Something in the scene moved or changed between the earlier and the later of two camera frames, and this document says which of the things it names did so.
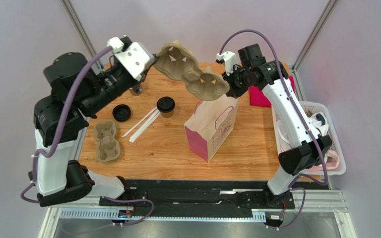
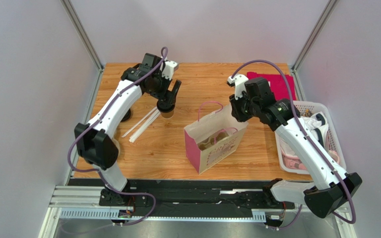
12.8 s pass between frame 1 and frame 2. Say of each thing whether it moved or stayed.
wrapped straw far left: stayed
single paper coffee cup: stayed
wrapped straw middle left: stayed
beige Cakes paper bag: moved
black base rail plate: stayed
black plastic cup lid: stayed
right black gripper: moved
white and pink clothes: stayed
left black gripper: moved
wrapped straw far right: stayed
